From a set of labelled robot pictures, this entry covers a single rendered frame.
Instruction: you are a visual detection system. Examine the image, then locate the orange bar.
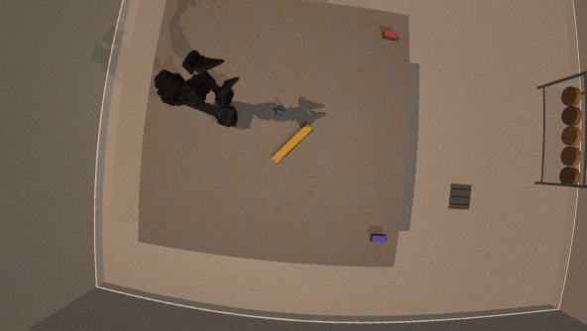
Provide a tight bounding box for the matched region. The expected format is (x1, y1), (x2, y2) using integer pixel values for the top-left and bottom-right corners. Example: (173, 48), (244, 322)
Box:
(272, 124), (312, 163)

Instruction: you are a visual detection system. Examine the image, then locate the purple rectangular block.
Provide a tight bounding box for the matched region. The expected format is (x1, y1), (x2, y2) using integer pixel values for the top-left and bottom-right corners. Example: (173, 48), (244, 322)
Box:
(370, 234), (386, 243)

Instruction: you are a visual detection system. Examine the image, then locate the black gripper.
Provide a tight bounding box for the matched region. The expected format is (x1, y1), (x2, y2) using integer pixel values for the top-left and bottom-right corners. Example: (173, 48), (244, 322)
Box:
(182, 50), (240, 108)

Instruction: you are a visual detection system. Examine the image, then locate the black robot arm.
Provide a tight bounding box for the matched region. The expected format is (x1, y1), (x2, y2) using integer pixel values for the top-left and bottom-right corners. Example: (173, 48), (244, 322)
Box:
(154, 69), (238, 127)

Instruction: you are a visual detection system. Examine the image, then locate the red flat bar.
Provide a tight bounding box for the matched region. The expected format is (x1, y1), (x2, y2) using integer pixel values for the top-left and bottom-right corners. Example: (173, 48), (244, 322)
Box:
(383, 31), (398, 41)

